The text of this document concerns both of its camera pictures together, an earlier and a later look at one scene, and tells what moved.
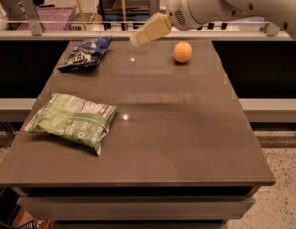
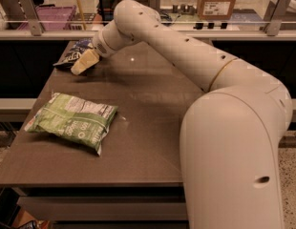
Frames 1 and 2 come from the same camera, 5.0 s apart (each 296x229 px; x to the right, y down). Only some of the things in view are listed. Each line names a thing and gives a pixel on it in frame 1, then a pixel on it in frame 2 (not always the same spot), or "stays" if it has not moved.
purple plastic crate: (52, 17) stays
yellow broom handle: (79, 6) stays
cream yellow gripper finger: (158, 25) -> (89, 58)
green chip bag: (79, 120) stays
